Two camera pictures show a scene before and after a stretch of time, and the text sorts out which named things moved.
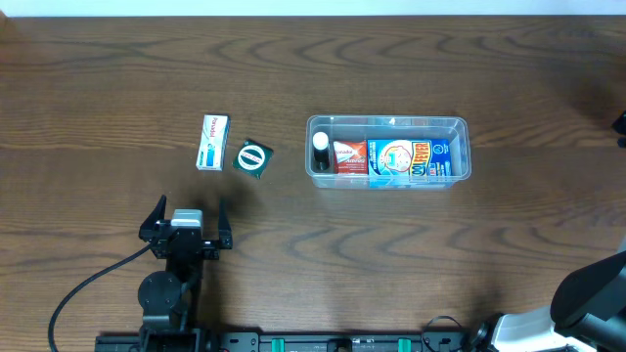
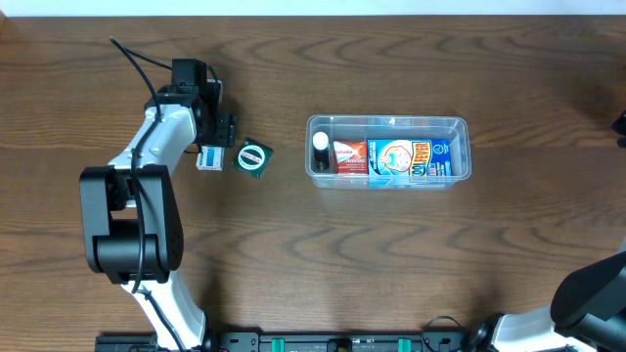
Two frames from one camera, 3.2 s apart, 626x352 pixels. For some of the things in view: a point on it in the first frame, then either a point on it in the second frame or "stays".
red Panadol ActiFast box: x=350 y=156 stays
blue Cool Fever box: x=409 y=163 stays
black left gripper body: x=183 y=242 -> x=223 y=129
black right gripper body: x=620 y=123 stays
